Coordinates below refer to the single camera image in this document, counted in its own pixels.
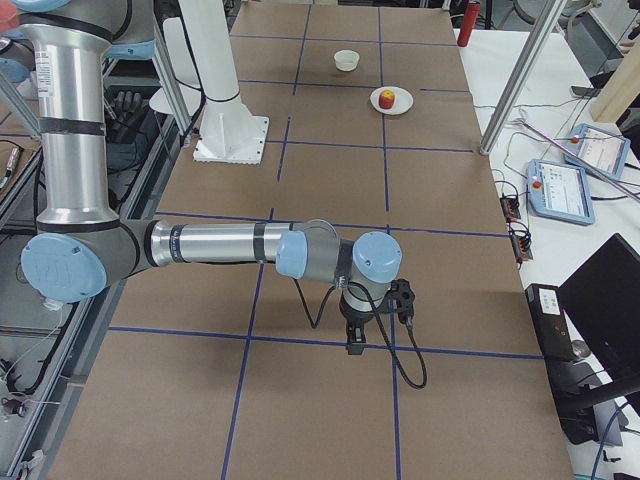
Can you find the brown paper table cover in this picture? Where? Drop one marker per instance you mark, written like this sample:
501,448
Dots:
210,372

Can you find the black orange connector strip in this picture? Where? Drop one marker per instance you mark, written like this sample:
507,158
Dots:
518,231

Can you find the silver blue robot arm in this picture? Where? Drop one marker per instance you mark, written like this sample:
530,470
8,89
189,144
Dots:
82,245

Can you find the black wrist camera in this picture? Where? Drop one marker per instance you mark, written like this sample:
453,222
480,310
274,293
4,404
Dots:
402,299

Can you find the aluminium frame post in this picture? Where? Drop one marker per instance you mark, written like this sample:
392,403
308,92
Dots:
532,48

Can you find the blue teach pendant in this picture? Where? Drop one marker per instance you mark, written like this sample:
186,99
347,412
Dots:
559,191
600,149

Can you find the red cylinder bottle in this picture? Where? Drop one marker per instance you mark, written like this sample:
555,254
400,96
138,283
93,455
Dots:
468,22

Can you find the far blue teach pendant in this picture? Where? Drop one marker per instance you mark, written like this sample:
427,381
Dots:
600,149

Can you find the black computer box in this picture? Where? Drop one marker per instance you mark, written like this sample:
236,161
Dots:
549,322

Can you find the small white bowl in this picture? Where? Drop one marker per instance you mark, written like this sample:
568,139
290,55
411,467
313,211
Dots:
346,60

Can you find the red yellow apple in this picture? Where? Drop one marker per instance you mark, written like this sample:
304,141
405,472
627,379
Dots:
386,99

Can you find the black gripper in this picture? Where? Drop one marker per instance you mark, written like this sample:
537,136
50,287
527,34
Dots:
356,318

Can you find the white plate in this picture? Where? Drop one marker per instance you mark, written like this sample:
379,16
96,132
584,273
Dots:
403,102

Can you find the black monitor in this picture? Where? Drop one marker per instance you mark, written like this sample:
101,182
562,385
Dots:
601,299

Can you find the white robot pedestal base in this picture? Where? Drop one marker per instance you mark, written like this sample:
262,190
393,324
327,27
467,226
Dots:
228,130

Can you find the near blue teach pendant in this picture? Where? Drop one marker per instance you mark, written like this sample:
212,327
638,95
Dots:
559,191

